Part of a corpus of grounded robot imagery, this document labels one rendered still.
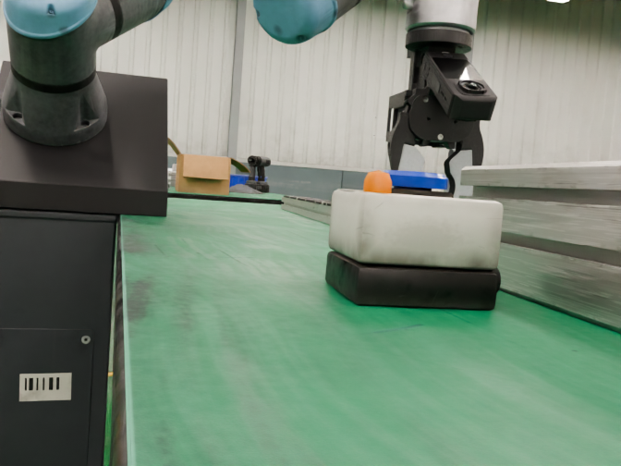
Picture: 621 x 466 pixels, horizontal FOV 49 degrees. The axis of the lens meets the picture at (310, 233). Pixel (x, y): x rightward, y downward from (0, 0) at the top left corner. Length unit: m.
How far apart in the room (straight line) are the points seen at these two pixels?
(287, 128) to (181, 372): 11.69
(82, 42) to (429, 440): 0.88
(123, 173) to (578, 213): 0.76
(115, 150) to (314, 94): 11.04
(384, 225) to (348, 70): 11.96
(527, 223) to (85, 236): 0.72
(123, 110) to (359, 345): 0.91
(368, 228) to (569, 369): 0.13
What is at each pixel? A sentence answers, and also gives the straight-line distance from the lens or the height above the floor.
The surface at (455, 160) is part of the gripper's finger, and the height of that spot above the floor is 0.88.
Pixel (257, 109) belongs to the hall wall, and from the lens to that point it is 11.81.
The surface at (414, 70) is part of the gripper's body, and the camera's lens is 0.79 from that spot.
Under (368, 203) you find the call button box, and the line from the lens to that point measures 0.36.
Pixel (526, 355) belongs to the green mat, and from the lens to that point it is 0.29.
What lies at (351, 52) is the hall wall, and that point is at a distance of 12.39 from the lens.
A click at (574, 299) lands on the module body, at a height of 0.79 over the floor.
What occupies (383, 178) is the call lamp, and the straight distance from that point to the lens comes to 0.36.
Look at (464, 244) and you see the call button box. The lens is 0.37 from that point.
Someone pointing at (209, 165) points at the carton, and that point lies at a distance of 2.73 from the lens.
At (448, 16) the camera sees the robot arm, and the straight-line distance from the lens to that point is 0.75.
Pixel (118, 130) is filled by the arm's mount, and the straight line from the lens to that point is 1.11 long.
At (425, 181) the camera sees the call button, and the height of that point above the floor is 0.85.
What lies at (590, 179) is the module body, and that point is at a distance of 0.39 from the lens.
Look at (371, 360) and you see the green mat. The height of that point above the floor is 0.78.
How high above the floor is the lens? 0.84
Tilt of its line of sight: 4 degrees down
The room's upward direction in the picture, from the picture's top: 4 degrees clockwise
